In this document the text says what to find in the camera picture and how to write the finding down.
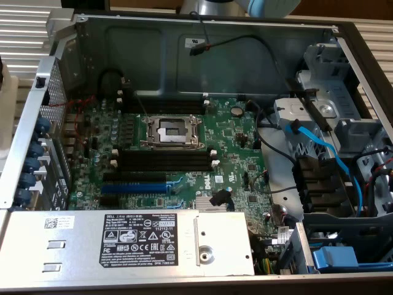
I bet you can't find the RAM slot with white latches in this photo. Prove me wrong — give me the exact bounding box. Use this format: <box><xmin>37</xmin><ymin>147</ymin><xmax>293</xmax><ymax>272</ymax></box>
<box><xmin>109</xmin><ymin>159</ymin><xmax>220</xmax><ymax>173</ymax></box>
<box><xmin>111</xmin><ymin>148</ymin><xmax>217</xmax><ymax>161</ymax></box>
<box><xmin>116</xmin><ymin>95</ymin><xmax>212</xmax><ymax>103</ymax></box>

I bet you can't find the silver CPU socket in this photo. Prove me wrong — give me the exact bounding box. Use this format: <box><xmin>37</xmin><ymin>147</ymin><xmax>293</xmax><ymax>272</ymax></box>
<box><xmin>139</xmin><ymin>114</ymin><xmax>208</xmax><ymax>152</ymax></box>

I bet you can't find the green motherboard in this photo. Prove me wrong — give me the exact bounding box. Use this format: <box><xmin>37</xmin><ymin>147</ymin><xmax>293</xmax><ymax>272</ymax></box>
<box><xmin>63</xmin><ymin>92</ymin><xmax>300</xmax><ymax>246</ymax></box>

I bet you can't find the black plug on motherboard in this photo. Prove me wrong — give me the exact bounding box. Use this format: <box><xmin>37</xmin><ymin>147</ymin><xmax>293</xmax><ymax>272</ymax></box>
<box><xmin>208</xmin><ymin>189</ymin><xmax>234</xmax><ymax>213</ymax></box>

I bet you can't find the silver finned chipset heatsink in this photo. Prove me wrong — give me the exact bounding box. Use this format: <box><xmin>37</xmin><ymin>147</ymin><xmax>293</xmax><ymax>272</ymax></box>
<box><xmin>195</xmin><ymin>195</ymin><xmax>217</xmax><ymax>213</ymax></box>

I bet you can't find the long black expansion slot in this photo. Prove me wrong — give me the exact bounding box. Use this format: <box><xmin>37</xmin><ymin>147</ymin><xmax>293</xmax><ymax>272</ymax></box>
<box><xmin>102</xmin><ymin>171</ymin><xmax>168</xmax><ymax>184</ymax></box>

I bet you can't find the thin metal locking lever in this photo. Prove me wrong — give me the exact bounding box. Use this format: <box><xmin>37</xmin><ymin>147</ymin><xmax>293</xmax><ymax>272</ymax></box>
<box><xmin>134</xmin><ymin>91</ymin><xmax>150</xmax><ymax>120</ymax></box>

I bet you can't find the long blue expansion slot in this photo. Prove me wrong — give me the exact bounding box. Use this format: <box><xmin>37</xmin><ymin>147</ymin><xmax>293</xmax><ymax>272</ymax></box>
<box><xmin>100</xmin><ymin>183</ymin><xmax>181</xmax><ymax>195</ymax></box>

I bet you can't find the short black expansion slot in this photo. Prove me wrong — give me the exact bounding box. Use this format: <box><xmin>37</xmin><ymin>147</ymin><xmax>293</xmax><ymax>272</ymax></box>
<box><xmin>98</xmin><ymin>195</ymin><xmax>121</xmax><ymax>208</ymax></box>

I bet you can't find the grey metal PC case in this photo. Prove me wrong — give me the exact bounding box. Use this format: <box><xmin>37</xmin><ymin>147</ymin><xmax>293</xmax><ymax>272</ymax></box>
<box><xmin>0</xmin><ymin>9</ymin><xmax>393</xmax><ymax>293</ymax></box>

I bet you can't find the silver disk bay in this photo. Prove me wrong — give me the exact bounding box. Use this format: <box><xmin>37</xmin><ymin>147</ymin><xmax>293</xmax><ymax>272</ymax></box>
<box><xmin>274</xmin><ymin>97</ymin><xmax>339</xmax><ymax>130</ymax></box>

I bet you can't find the black plastic bar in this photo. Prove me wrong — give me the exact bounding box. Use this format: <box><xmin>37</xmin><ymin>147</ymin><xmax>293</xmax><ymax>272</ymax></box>
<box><xmin>285</xmin><ymin>77</ymin><xmax>335</xmax><ymax>133</ymax></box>

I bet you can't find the black ribbed fan shroud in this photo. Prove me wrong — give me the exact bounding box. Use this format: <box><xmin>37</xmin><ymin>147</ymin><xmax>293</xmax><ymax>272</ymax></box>
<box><xmin>292</xmin><ymin>155</ymin><xmax>353</xmax><ymax>215</ymax></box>

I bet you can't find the grey metal drive cage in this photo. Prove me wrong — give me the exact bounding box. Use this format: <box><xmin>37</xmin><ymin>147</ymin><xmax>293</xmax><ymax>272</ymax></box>
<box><xmin>295</xmin><ymin>42</ymin><xmax>362</xmax><ymax>121</ymax></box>

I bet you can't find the silver power supply with label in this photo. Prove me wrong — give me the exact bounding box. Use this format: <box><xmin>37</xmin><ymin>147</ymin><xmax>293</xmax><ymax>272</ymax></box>
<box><xmin>0</xmin><ymin>210</ymin><xmax>256</xmax><ymax>278</ymax></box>

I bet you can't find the blue card retention clip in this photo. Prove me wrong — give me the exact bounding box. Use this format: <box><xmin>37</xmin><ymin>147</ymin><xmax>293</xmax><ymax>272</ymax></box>
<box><xmin>19</xmin><ymin>171</ymin><xmax>37</xmax><ymax>189</ymax></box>
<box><xmin>23</xmin><ymin>156</ymin><xmax>41</xmax><ymax>173</ymax></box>
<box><xmin>28</xmin><ymin>142</ymin><xmax>45</xmax><ymax>158</ymax></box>
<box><xmin>14</xmin><ymin>187</ymin><xmax>34</xmax><ymax>206</ymax></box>
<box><xmin>34</xmin><ymin>116</ymin><xmax>52</xmax><ymax>135</ymax></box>

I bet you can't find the blue plastic bay latch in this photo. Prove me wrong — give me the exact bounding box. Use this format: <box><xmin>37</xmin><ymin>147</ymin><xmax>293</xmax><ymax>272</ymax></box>
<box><xmin>311</xmin><ymin>245</ymin><xmax>360</xmax><ymax>274</ymax></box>

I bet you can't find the black wire with plug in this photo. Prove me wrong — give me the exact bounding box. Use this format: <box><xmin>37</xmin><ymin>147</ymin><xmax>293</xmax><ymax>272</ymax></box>
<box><xmin>189</xmin><ymin>10</ymin><xmax>295</xmax><ymax>93</ymax></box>

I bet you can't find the black looped wire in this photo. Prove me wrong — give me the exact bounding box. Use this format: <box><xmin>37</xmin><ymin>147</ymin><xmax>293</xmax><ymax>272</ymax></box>
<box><xmin>97</xmin><ymin>68</ymin><xmax>132</xmax><ymax>96</ymax></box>

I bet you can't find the light blue disk wire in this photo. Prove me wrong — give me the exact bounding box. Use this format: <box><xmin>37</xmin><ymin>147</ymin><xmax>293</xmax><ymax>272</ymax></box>
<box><xmin>284</xmin><ymin>122</ymin><xmax>365</xmax><ymax>216</ymax></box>

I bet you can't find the red and black twisted wire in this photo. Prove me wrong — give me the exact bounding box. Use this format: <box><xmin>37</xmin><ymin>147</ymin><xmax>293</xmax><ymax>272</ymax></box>
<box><xmin>49</xmin><ymin>94</ymin><xmax>96</xmax><ymax>146</ymax></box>

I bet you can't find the yellow and green wire bundle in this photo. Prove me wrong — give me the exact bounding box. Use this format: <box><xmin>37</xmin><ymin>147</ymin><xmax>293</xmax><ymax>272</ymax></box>
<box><xmin>254</xmin><ymin>257</ymin><xmax>278</xmax><ymax>276</ymax></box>

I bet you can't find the red wire by drive cage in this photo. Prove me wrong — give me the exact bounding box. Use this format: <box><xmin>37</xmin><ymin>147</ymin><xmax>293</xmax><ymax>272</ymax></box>
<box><xmin>366</xmin><ymin>162</ymin><xmax>393</xmax><ymax>189</ymax></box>

